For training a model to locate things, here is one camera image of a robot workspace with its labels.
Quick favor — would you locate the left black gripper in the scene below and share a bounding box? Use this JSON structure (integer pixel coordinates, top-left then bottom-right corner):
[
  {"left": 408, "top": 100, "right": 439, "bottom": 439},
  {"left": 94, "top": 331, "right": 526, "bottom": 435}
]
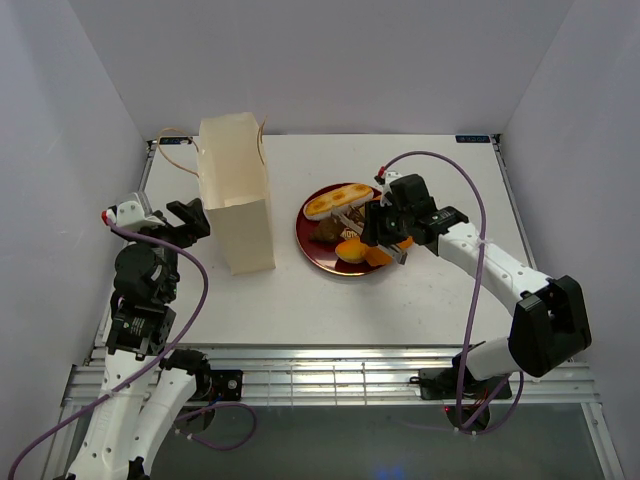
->
[{"left": 113, "top": 197, "right": 210, "bottom": 301}]

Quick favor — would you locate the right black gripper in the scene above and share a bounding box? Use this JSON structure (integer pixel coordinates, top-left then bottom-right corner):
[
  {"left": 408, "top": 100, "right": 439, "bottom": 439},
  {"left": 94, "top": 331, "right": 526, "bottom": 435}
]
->
[{"left": 360, "top": 199, "right": 412, "bottom": 248}]

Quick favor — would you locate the orange loaf bread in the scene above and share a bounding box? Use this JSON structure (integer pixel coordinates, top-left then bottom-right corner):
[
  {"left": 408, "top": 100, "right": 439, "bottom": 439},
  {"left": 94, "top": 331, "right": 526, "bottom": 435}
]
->
[{"left": 364, "top": 237, "right": 414, "bottom": 267}]

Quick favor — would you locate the brown chocolate bread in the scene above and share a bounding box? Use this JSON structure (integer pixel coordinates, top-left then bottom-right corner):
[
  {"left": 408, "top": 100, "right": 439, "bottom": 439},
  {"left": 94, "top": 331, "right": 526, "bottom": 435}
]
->
[{"left": 309, "top": 217, "right": 345, "bottom": 244}]

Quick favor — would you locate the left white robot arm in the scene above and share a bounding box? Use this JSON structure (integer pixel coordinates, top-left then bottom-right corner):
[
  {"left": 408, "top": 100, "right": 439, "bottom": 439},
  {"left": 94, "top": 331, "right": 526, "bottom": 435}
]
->
[{"left": 66, "top": 193, "right": 212, "bottom": 479}]

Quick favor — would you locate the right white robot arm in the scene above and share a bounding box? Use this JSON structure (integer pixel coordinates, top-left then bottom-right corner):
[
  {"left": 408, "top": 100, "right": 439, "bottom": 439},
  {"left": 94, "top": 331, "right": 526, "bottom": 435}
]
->
[{"left": 361, "top": 171, "right": 592, "bottom": 397}]

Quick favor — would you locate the long white iced bread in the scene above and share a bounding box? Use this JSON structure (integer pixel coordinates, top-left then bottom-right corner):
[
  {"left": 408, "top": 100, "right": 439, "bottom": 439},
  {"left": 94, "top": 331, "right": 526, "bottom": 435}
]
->
[{"left": 303, "top": 183, "right": 374, "bottom": 221}]

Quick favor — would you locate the cream paper bag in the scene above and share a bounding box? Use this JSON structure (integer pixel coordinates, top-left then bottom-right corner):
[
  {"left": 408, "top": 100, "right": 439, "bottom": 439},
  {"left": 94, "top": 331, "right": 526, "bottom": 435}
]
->
[{"left": 157, "top": 112, "right": 276, "bottom": 276}]

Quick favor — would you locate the small orange sugared bun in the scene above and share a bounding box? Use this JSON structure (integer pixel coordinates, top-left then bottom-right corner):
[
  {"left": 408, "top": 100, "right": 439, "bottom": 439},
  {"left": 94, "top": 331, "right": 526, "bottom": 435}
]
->
[{"left": 335, "top": 237, "right": 369, "bottom": 264}]

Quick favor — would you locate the dark red round plate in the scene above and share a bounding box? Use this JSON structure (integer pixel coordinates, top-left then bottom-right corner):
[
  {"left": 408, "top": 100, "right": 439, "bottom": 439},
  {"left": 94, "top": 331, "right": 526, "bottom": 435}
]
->
[{"left": 295, "top": 183, "right": 388, "bottom": 277}]

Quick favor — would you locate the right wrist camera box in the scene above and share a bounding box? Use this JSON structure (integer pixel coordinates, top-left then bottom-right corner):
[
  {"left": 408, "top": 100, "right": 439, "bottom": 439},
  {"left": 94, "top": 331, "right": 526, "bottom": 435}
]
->
[{"left": 374, "top": 167, "right": 403, "bottom": 189}]

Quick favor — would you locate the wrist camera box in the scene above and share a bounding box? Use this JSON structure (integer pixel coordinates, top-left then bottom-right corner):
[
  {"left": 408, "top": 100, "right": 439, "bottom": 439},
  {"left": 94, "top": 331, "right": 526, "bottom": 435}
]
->
[
  {"left": 374, "top": 167, "right": 403, "bottom": 189},
  {"left": 101, "top": 191, "right": 156, "bottom": 232}
]

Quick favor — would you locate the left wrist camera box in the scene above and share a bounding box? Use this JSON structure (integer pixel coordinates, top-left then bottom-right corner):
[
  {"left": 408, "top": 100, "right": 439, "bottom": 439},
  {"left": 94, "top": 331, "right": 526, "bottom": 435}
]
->
[{"left": 101, "top": 191, "right": 156, "bottom": 232}]

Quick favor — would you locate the aluminium frame rail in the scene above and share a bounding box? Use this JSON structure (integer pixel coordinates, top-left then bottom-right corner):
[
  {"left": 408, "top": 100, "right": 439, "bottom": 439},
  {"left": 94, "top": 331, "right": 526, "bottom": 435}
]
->
[{"left": 62, "top": 345, "right": 600, "bottom": 407}]

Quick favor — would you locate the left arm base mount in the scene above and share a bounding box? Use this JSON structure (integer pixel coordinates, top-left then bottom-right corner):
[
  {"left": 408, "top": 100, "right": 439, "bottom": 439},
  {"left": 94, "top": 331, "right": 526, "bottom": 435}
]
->
[{"left": 192, "top": 368, "right": 244, "bottom": 402}]

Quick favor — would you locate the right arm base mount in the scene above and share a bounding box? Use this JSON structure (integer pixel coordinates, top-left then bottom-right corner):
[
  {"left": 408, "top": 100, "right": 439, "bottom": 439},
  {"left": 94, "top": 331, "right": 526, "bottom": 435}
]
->
[{"left": 409, "top": 354, "right": 506, "bottom": 400}]

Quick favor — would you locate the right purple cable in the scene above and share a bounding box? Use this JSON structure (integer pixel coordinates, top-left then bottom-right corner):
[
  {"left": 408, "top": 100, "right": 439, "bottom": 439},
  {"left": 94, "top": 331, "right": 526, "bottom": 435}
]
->
[{"left": 377, "top": 151, "right": 525, "bottom": 435}]

